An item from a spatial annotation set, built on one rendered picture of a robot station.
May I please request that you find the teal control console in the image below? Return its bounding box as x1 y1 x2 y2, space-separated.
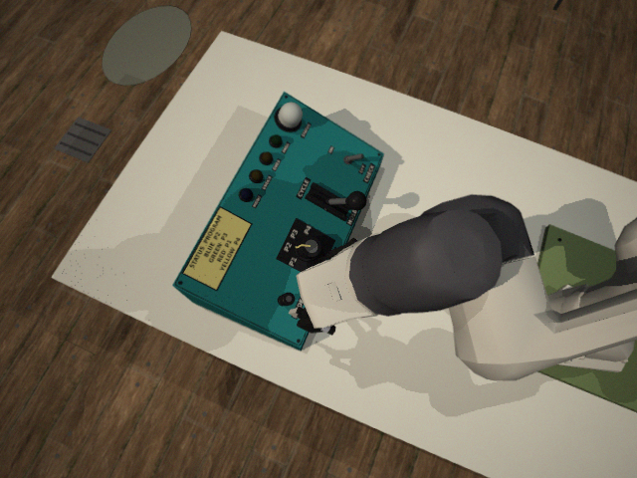
172 92 384 351

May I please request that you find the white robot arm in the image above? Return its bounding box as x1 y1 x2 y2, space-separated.
296 194 637 381

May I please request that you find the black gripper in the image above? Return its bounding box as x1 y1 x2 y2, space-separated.
289 238 358 335

